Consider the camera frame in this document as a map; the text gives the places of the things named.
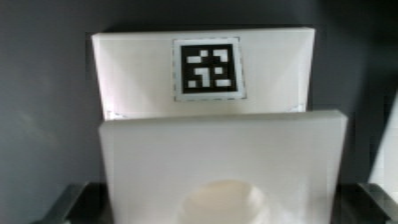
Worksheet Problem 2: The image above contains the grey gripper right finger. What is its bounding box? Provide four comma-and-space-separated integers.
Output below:
334, 183, 398, 224

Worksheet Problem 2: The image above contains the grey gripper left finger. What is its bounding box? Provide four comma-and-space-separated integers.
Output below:
32, 182, 110, 224

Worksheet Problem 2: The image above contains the white lamp base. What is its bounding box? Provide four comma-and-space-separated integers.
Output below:
93, 28, 347, 224

